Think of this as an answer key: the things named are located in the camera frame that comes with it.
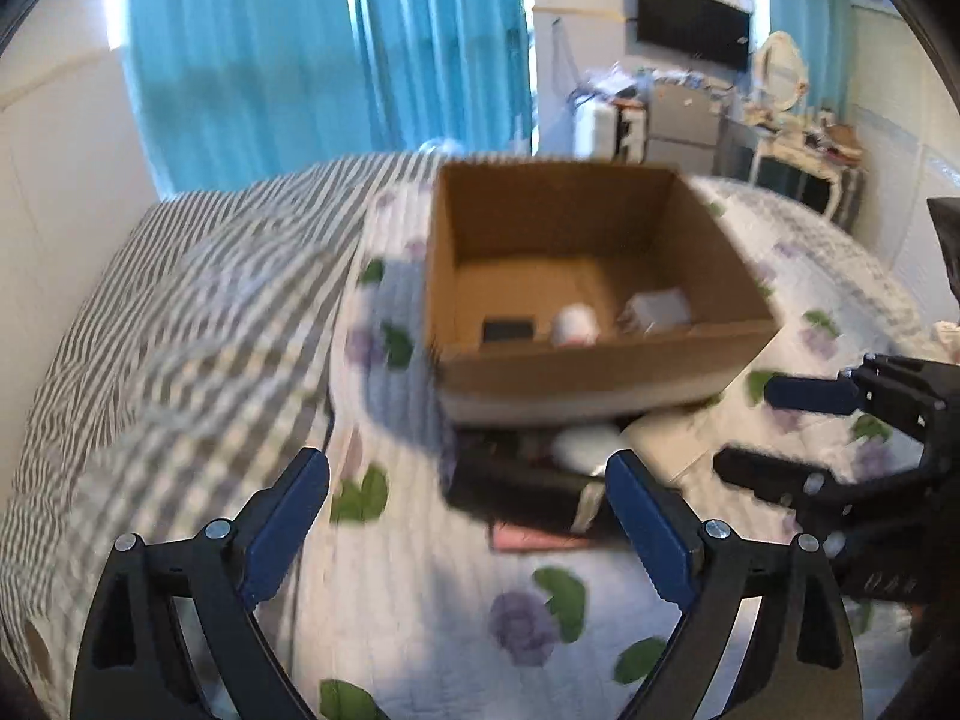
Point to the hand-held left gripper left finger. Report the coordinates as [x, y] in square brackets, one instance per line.
[289, 532]

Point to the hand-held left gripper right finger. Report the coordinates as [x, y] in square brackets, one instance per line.
[652, 532]

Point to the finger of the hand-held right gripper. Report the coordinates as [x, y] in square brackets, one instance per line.
[810, 394]
[765, 474]

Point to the black clothing pile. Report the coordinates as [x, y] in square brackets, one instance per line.
[517, 487]

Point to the cardboard box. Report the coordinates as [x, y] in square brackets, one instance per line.
[592, 277]

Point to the pink flat card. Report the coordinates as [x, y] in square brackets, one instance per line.
[547, 538]

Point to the white cloth item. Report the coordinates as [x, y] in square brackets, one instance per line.
[586, 446]

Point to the small white box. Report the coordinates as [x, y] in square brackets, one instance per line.
[656, 311]

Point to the floral quilt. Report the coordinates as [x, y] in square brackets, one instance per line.
[450, 600]

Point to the grey striped blanket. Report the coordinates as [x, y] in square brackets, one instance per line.
[172, 360]

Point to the white cylindrical jar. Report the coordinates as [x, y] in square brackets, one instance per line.
[575, 324]

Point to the white dressing table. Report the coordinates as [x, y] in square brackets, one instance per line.
[806, 157]

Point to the small black box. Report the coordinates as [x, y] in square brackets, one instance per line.
[508, 331]

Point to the grey drawer cabinet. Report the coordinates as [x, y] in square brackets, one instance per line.
[682, 124]

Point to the oval white vanity mirror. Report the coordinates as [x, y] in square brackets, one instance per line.
[780, 67]

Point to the white appliance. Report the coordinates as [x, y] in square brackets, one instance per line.
[596, 131]

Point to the blue curtain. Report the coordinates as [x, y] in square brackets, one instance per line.
[315, 52]
[810, 22]

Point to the black wall television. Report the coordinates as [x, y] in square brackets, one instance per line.
[691, 22]

